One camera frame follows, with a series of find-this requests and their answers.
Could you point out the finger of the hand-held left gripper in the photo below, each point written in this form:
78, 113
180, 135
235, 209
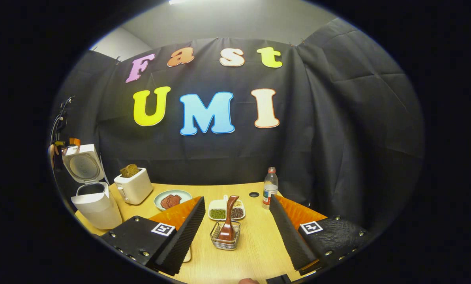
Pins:
74, 142

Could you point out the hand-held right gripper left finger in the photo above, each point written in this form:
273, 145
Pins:
184, 240

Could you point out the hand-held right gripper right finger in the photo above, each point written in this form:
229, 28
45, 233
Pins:
288, 236

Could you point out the brown wooden spoon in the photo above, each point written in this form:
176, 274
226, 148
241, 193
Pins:
229, 221

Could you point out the white rice cooker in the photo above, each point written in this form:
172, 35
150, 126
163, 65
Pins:
97, 209

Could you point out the brown meat slices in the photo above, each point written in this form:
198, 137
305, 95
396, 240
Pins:
171, 201

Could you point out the white divided dish of beans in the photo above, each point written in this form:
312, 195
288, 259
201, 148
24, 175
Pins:
218, 213

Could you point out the pale green plate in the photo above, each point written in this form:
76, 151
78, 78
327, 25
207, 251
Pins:
186, 196

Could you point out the clear plastic water bottle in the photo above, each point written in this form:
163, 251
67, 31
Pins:
270, 191

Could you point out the toasted bread slices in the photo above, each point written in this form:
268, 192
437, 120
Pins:
129, 170

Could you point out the white toaster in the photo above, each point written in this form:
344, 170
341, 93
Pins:
134, 189

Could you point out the black backdrop cloth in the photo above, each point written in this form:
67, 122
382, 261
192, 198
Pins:
219, 157

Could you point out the large ceiling light panel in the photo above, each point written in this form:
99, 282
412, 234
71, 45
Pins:
177, 1

